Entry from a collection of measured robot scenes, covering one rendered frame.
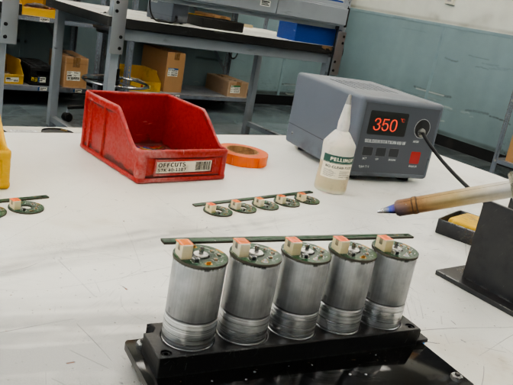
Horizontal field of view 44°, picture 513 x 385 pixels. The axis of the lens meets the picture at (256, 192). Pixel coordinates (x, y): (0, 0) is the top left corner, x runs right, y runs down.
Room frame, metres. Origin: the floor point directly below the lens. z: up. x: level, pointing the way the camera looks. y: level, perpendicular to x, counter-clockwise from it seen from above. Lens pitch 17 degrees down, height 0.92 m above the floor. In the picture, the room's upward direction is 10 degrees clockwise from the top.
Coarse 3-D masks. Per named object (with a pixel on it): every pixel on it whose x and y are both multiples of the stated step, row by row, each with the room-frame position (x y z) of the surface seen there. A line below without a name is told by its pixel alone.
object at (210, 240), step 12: (168, 240) 0.27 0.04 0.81; (192, 240) 0.28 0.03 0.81; (204, 240) 0.28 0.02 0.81; (216, 240) 0.28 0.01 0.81; (228, 240) 0.29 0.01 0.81; (252, 240) 0.29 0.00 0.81; (264, 240) 0.30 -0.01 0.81; (276, 240) 0.30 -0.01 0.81; (312, 240) 0.31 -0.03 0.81; (324, 240) 0.32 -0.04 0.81
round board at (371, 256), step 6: (330, 246) 0.31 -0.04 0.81; (360, 246) 0.31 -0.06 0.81; (336, 252) 0.30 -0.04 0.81; (348, 252) 0.30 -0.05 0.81; (354, 252) 0.30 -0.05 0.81; (360, 252) 0.30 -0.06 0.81; (366, 252) 0.31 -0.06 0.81; (372, 252) 0.31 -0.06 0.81; (348, 258) 0.29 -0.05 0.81; (354, 258) 0.29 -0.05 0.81; (360, 258) 0.30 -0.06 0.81; (366, 258) 0.30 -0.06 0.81; (372, 258) 0.30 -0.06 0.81
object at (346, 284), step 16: (336, 256) 0.30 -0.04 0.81; (336, 272) 0.30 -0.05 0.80; (352, 272) 0.29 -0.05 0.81; (368, 272) 0.30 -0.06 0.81; (336, 288) 0.30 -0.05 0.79; (352, 288) 0.29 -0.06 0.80; (368, 288) 0.30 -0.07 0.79; (336, 304) 0.29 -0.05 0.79; (352, 304) 0.29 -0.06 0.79; (320, 320) 0.30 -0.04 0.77; (336, 320) 0.29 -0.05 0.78; (352, 320) 0.30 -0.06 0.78
